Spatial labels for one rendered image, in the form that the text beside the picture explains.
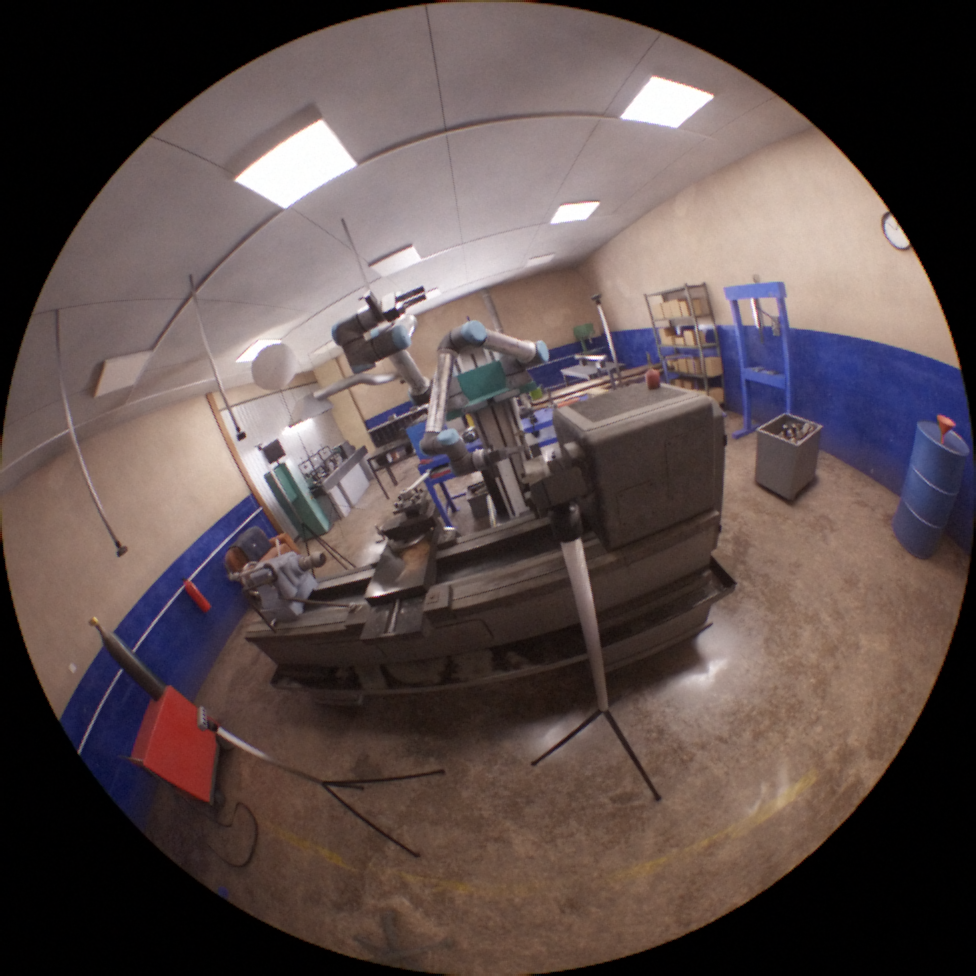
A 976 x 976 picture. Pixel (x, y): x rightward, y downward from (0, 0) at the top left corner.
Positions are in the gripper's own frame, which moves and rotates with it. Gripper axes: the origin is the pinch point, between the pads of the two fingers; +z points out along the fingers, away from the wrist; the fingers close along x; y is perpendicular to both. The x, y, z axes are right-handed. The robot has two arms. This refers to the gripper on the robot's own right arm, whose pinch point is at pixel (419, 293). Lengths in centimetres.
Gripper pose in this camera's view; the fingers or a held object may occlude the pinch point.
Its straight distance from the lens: 108.1
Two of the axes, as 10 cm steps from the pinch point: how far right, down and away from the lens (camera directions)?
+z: 9.4, -3.2, -1.2
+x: 2.5, 8.8, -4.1
